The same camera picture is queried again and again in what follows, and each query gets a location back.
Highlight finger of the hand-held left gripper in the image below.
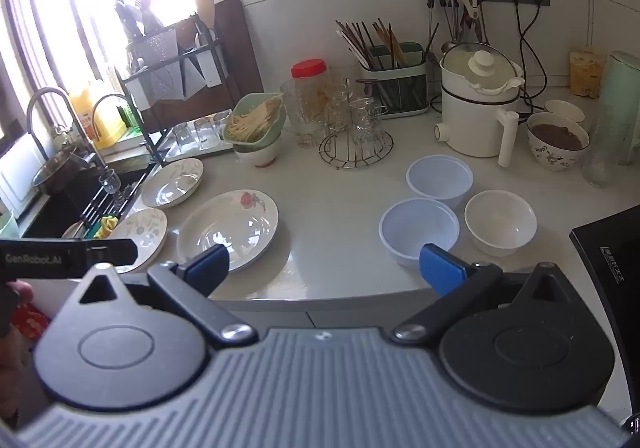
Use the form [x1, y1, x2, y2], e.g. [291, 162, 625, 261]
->
[82, 239, 138, 274]

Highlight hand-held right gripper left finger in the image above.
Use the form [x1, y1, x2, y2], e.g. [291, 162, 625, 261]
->
[60, 244, 258, 348]

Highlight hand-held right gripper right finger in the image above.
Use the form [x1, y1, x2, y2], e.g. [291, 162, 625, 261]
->
[392, 243, 583, 346]

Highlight translucent plastic bowl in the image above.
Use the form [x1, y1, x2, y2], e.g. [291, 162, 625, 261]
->
[406, 155, 474, 210]
[378, 199, 460, 269]

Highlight red flower print plate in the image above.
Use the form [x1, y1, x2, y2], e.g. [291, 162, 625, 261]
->
[176, 189, 280, 274]

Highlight person's left hand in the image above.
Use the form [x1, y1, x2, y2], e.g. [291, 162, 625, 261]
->
[6, 278, 34, 305]

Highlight yellow cloth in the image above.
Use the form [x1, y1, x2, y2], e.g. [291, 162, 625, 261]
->
[97, 215, 120, 240]

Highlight leaf print plate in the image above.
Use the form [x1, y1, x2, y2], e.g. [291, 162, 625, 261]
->
[141, 158, 205, 208]
[114, 208, 169, 274]

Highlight black kitchen sink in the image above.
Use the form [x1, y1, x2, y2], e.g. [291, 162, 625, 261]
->
[22, 161, 157, 240]

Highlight wine glass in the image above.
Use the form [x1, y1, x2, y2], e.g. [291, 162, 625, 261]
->
[99, 168, 125, 211]

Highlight plain white ceramic bowl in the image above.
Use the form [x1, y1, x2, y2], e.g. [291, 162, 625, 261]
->
[464, 190, 538, 257]

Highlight steel cooking pot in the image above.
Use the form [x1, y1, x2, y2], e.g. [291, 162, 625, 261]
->
[32, 145, 103, 196]

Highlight white bowl under strainer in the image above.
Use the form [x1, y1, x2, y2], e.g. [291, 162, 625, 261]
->
[234, 135, 282, 167]

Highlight yellow detergent bottle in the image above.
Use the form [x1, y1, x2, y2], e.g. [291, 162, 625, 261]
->
[70, 81, 128, 150]

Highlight upturned drinking glasses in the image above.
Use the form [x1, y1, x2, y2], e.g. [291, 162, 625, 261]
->
[171, 109, 234, 153]

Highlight green strainer with noodles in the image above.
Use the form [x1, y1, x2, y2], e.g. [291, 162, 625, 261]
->
[223, 93, 286, 145]

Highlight white electric cooking pot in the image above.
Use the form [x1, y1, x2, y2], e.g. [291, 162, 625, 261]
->
[434, 42, 526, 167]

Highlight steel kitchen faucet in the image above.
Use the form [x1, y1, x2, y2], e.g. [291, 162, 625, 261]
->
[27, 87, 132, 171]

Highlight floral bowl with brown food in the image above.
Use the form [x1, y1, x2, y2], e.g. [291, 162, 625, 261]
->
[526, 112, 591, 172]

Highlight black induction cooktop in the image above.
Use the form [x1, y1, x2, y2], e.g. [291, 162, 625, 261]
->
[570, 205, 640, 381]

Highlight black metal dish rack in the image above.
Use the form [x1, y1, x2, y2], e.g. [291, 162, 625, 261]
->
[114, 23, 242, 156]

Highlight clear glass pitcher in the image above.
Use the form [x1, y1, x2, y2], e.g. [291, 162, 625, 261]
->
[280, 78, 322, 148]

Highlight group of glass cups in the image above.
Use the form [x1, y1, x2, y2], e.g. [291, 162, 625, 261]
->
[324, 68, 389, 154]

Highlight green white cutlery holder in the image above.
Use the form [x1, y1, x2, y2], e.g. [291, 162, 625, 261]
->
[361, 42, 429, 119]

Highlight small white bowl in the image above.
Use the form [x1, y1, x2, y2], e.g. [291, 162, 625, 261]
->
[544, 100, 586, 125]

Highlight red lid plastic jar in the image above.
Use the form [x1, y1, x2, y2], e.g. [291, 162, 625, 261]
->
[291, 59, 329, 129]

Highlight dark wooden cutting board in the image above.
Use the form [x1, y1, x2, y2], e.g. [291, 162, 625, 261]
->
[199, 0, 265, 102]

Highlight set of kitchen knives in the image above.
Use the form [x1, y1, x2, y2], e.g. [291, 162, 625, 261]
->
[114, 0, 162, 46]

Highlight bundle of chopsticks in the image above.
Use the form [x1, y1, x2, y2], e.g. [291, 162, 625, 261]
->
[335, 18, 410, 70]

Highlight pale green frosted pitcher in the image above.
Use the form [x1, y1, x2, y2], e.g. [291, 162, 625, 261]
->
[582, 51, 640, 188]

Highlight yellow packet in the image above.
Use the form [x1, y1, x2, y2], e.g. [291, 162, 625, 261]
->
[570, 46, 609, 96]

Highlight wooden spatula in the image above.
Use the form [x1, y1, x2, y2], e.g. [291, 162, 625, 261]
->
[195, 0, 217, 32]

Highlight round wire cup rack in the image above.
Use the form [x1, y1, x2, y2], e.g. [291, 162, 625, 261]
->
[320, 125, 392, 170]

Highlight black power cables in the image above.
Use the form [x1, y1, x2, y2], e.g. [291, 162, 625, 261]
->
[510, 0, 552, 112]

